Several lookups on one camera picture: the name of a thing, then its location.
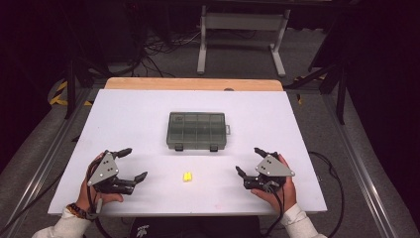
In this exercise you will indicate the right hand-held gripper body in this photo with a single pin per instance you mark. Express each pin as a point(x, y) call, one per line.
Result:
point(272, 167)

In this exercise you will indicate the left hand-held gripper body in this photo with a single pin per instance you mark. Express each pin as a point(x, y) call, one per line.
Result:
point(104, 168)

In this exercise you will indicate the yellow foam earplug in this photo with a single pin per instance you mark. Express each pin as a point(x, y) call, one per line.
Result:
point(189, 177)
point(185, 177)

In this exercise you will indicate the grey transparent compartment box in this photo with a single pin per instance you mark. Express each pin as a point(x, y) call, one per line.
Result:
point(196, 130)

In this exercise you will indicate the person's right hand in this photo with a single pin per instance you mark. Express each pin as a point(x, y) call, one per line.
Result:
point(290, 195)

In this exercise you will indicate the person's left hand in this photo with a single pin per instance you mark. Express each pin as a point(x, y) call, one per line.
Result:
point(84, 198)

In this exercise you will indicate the person's black clothing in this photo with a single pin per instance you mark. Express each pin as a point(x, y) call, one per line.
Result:
point(198, 228)

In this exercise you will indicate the black metal stand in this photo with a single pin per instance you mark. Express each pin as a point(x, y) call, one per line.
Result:
point(70, 89)
point(341, 99)

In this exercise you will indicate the yellow and black floor tape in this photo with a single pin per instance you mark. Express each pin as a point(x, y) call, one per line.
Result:
point(59, 95)

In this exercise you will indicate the wooden table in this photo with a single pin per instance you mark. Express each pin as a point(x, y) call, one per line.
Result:
point(191, 84)

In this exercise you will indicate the dark curtain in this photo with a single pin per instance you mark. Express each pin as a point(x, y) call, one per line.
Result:
point(393, 99)
point(23, 66)

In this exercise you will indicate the white metal stand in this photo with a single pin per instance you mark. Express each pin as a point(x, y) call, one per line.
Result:
point(244, 21)

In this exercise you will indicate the aluminium floor rail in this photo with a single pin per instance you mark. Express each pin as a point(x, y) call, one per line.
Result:
point(49, 152)
point(360, 158)

